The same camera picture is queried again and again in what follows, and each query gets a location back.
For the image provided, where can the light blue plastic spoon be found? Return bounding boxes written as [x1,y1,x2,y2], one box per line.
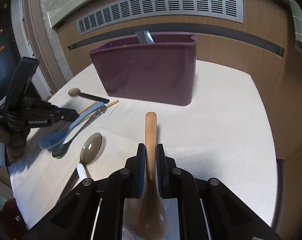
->
[39,107,99,150]

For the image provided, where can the grey ventilation grille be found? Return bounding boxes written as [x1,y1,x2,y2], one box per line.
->
[75,0,244,36]

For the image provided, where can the small steel spoon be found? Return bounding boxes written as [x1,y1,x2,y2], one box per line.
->
[135,30,154,44]

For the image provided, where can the gloved left hand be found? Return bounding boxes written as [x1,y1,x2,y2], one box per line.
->
[0,126,30,164]

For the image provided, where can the maroon plastic utensil holder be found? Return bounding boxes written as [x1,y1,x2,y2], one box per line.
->
[89,32,198,106]

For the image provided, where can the wooden spoon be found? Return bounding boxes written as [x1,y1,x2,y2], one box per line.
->
[138,112,167,239]

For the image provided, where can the black handled metal spoon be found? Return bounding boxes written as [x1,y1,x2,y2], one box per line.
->
[68,88,110,104]

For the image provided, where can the dark steel spoon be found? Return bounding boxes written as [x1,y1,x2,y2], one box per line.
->
[52,103,110,159]

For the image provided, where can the wooden chopstick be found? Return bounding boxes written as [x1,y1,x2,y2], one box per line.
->
[78,100,119,115]

